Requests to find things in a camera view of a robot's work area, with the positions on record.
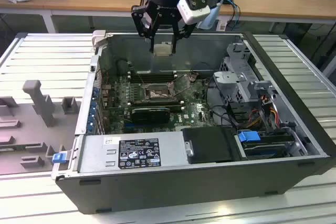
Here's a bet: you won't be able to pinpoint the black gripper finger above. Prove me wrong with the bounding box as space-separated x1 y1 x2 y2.
131 5 160 53
171 16 195 53

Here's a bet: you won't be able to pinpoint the small square silver CPU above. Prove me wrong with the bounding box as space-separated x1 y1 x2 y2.
153 42 173 57

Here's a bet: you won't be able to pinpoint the black RAM slot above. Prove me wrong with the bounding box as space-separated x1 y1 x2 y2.
130 76 176 83
129 103 184 109
130 70 176 77
128 99 182 104

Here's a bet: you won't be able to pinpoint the CPU socket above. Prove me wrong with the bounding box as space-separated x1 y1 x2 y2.
143 81 176 102

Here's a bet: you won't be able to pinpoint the pale blue teach pendant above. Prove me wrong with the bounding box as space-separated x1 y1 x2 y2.
196 4 221 30

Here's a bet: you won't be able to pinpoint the small white adapter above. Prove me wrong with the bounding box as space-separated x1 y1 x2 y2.
216 19 228 33

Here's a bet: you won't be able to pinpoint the grey metal drive cage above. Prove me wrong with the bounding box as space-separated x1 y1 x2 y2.
212 42 280 130

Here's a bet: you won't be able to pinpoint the green motherboard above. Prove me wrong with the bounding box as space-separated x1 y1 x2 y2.
103 70 212 133

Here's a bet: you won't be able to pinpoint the black graphics card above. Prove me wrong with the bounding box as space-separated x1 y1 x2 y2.
130 106 171 124

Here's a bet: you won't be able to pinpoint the hard disk in blue carrier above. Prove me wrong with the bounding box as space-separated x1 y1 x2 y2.
237 130 295 160

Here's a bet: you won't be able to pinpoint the grey power supply unit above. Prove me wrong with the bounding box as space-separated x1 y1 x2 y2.
78 132 190 174

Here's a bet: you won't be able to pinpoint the grey parts rack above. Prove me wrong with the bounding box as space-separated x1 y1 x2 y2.
0 79 82 176

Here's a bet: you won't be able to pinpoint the blue case latch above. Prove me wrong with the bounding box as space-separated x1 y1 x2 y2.
52 152 67 164

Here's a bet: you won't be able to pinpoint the black open PC case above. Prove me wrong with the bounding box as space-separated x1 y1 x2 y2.
51 30 336 216

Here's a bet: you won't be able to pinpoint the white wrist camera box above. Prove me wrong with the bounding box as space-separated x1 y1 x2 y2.
176 0 212 25

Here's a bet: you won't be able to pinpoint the grey case release handle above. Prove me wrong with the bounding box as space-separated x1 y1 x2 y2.
92 30 109 48

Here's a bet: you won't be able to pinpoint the blue cable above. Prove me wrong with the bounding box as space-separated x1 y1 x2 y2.
224 0 242 26

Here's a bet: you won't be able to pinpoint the coloured wire bundle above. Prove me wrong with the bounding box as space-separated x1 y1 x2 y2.
247 94 279 131

